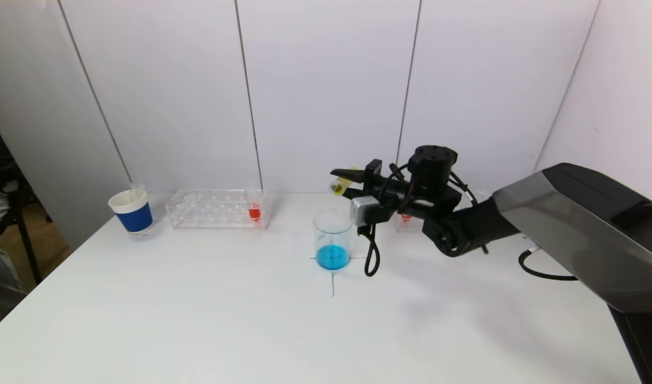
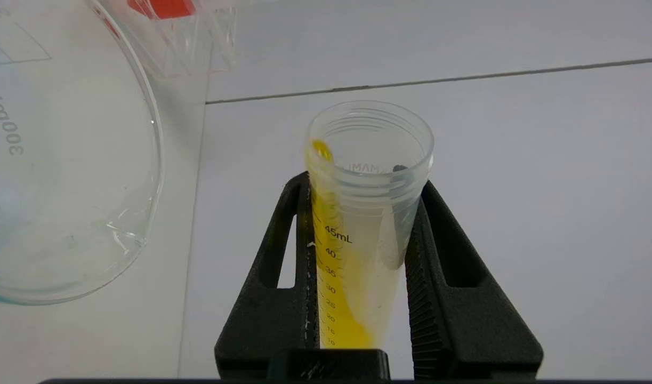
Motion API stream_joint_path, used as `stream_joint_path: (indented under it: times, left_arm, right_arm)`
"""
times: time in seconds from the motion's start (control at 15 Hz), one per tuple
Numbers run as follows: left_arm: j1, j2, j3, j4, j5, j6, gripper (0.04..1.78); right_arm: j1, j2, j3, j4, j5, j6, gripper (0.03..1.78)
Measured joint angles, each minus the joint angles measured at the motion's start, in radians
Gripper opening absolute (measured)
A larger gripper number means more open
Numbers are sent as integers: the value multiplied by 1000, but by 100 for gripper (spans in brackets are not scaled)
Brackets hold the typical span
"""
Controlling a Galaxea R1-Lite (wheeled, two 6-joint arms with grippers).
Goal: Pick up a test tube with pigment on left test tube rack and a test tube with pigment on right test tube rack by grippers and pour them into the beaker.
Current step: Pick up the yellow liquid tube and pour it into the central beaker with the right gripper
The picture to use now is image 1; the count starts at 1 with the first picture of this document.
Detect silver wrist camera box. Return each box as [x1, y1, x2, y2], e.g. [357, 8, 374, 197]
[350, 196, 390, 225]

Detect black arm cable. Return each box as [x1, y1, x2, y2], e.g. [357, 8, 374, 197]
[518, 247, 578, 281]

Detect black chair frame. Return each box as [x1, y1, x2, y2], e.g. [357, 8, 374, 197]
[0, 107, 54, 284]

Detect black looped camera cable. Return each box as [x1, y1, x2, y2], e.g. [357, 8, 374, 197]
[358, 223, 381, 277]

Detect clear glass beaker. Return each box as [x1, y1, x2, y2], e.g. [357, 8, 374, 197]
[313, 209, 353, 271]

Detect blue white paper cup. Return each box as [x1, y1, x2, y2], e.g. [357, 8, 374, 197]
[108, 190, 155, 236]

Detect clear acrylic test tube rack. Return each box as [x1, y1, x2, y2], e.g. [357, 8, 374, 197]
[166, 189, 269, 231]
[391, 188, 492, 233]

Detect red pigment test tube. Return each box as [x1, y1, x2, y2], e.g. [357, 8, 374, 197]
[245, 182, 263, 223]

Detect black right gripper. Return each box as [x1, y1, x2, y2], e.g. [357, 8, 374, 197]
[330, 158, 410, 205]

